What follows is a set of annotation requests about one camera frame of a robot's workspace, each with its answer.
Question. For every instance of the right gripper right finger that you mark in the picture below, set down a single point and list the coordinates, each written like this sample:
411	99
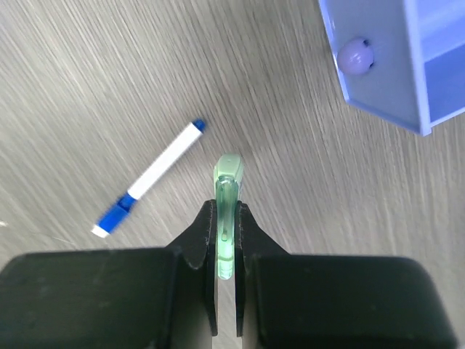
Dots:
286	300

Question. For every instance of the light green correction tape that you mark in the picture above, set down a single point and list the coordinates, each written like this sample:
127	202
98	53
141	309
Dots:
228	175

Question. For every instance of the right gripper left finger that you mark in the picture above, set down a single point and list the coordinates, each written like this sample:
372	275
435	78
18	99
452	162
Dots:
156	297

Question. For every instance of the blue white marker pen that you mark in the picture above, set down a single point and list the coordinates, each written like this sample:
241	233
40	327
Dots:
122	207

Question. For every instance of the purple plastic bin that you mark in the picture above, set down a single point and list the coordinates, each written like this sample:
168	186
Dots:
400	60

